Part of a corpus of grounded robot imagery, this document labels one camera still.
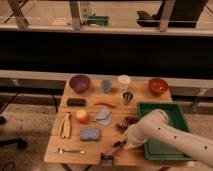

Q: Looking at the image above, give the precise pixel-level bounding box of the orange carrot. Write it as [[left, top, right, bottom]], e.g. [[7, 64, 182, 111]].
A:
[[94, 101, 117, 108]]

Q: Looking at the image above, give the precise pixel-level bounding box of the banana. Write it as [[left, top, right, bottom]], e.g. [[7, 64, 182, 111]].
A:
[[59, 112, 71, 139]]

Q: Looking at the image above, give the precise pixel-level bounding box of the black dish brush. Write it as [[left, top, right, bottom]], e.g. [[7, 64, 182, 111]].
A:
[[99, 141, 126, 166]]

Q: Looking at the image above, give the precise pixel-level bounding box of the bunch of dark grapes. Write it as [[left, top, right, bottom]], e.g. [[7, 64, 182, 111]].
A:
[[116, 116, 139, 133]]

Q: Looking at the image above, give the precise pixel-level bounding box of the blue cup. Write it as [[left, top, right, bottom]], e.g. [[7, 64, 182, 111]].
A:
[[101, 80, 112, 94]]

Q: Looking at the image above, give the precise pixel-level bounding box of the green box on shelf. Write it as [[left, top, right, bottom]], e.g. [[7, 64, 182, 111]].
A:
[[86, 16, 109, 26]]

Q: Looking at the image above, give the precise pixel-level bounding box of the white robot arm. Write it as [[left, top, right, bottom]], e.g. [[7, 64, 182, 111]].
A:
[[125, 109, 213, 168]]

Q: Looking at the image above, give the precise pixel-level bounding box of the red bowl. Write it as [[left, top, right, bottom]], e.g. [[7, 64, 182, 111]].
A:
[[148, 78, 168, 97]]

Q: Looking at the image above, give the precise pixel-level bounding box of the white cup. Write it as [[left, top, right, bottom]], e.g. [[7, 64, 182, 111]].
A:
[[118, 75, 131, 90]]

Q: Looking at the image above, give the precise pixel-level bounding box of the dark object on shelf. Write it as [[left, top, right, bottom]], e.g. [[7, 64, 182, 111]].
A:
[[136, 0, 208, 29]]

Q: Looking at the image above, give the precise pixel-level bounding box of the metal measuring cup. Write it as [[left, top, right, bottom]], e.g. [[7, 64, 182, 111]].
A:
[[123, 91, 133, 105]]

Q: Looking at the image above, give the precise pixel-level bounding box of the purple bowl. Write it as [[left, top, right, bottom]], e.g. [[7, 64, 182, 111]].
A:
[[69, 75, 91, 93]]

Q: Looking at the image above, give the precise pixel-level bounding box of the wooden table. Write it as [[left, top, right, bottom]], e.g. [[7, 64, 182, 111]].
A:
[[43, 78, 196, 168]]

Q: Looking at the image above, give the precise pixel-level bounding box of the black eraser block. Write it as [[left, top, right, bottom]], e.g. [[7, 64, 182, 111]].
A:
[[67, 98, 86, 106]]

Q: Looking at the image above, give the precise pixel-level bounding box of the blue-grey cloth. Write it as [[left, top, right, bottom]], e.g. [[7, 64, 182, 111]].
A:
[[95, 107, 112, 126]]

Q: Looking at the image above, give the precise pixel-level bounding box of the apple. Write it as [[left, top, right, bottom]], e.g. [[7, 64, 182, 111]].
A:
[[75, 110, 89, 124]]

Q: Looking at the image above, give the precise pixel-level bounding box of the green plastic tray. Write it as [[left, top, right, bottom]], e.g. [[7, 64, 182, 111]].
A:
[[137, 102, 192, 161]]

